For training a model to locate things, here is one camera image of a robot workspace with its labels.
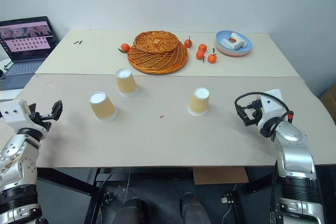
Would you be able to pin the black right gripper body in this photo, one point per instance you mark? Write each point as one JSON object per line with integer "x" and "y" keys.
{"x": 252, "y": 113}

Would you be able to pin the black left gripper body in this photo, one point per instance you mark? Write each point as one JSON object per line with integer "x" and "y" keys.
{"x": 40, "y": 119}

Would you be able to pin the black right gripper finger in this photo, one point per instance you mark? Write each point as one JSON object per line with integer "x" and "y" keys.
{"x": 249, "y": 122}
{"x": 253, "y": 104}

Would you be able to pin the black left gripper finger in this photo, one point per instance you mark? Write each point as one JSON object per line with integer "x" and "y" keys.
{"x": 32, "y": 109}
{"x": 57, "y": 108}

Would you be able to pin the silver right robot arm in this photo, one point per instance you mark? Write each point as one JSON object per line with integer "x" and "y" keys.
{"x": 296, "y": 166}

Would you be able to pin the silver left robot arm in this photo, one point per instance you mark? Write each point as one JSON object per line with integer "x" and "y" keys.
{"x": 18, "y": 161}

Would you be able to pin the brown ribbed paper cup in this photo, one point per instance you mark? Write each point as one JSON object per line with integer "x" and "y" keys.
{"x": 126, "y": 82}
{"x": 199, "y": 102}
{"x": 102, "y": 106}

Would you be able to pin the pink plate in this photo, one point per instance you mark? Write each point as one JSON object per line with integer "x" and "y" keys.
{"x": 233, "y": 54}

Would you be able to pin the brown cardboard sheet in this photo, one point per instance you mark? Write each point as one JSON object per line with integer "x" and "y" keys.
{"x": 220, "y": 175}

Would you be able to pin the small orange mandarin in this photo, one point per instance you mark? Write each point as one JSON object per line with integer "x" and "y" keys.
{"x": 188, "y": 43}
{"x": 202, "y": 48}
{"x": 200, "y": 55}
{"x": 125, "y": 47}
{"x": 212, "y": 58}

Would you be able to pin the white plastic block with orange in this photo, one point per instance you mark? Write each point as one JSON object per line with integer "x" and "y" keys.
{"x": 234, "y": 41}

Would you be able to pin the open grey laptop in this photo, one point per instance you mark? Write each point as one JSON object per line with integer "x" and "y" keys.
{"x": 25, "y": 43}

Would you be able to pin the light blue plate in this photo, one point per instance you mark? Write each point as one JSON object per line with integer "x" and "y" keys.
{"x": 223, "y": 36}

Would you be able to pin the brown cardboard box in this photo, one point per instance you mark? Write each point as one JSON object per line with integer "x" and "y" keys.
{"x": 328, "y": 98}

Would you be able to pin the orange woven wicker basket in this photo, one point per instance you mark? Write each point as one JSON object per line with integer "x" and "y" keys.
{"x": 157, "y": 51}

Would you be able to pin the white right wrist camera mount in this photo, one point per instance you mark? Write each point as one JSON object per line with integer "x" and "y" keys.
{"x": 271, "y": 104}

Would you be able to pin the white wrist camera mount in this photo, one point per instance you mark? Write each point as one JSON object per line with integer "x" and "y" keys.
{"x": 13, "y": 111}
{"x": 271, "y": 104}

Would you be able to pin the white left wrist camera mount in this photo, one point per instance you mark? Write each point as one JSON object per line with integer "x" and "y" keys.
{"x": 13, "y": 111}

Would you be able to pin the black metal table frame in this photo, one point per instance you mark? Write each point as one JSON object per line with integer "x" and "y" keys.
{"x": 92, "y": 187}

